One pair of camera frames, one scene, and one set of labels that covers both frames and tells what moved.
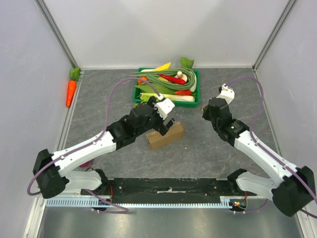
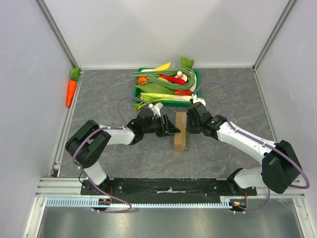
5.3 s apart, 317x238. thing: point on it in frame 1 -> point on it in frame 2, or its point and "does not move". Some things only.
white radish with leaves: [185, 63] does not move
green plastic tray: [181, 86] does not move
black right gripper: [209, 109] -> [192, 123]
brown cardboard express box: [155, 139] -> [180, 141]
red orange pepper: [187, 92] does not move
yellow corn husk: [166, 66] does not move
